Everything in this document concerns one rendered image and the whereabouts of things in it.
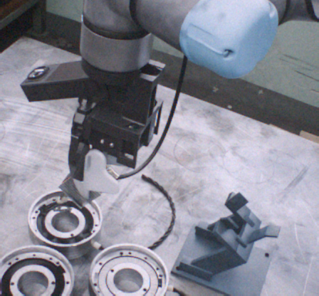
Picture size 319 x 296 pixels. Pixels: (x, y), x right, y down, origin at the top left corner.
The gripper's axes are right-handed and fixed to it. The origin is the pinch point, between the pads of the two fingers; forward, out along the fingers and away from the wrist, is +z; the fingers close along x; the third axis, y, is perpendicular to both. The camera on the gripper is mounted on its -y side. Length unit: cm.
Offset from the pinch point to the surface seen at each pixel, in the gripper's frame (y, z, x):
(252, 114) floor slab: 6, 93, 150
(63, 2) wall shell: -90, 74, 157
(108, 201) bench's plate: -0.5, 13.2, 9.3
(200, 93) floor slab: -19, 93, 152
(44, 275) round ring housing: -1.3, 10.4, -8.9
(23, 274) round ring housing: -3.8, 10.4, -10.1
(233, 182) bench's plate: 16.0, 13.3, 23.1
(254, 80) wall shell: 2, 80, 156
